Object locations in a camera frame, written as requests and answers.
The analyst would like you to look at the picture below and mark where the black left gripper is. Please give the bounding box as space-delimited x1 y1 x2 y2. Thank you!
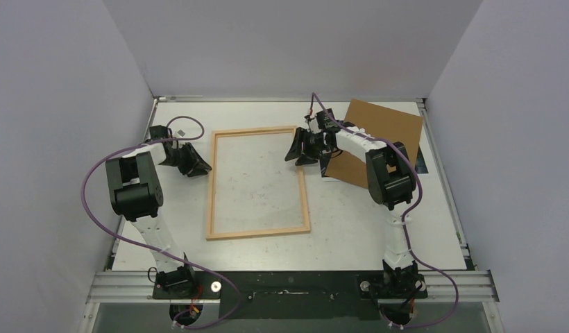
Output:
160 143 211 178

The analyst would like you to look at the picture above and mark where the clear glass pane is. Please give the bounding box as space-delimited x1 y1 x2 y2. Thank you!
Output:
212 132 305 234

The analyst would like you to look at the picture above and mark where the light wooden picture frame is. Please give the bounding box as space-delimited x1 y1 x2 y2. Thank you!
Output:
205 126 311 241

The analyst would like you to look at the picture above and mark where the brown frame backing board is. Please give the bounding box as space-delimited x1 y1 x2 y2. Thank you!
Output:
323 99 423 189

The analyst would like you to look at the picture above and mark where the colour printed photo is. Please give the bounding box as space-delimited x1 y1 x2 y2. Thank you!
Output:
319 148 429 181

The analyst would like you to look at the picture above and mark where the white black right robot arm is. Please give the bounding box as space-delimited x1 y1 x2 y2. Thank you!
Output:
285 109 427 300

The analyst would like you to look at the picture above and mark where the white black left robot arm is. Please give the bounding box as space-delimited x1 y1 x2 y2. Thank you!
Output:
105 126 212 299

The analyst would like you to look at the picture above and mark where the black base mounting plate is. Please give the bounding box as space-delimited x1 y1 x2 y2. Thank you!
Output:
152 271 428 325

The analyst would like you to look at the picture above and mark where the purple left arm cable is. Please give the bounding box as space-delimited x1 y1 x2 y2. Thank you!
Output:
80 115 243 331

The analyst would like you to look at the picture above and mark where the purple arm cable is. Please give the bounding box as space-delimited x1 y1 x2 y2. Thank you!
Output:
80 115 243 331
311 92 460 332

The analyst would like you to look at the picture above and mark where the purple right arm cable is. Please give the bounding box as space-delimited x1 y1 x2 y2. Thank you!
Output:
311 92 460 332

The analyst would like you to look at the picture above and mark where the aluminium front extrusion rail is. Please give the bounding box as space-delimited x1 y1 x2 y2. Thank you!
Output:
84 270 500 306

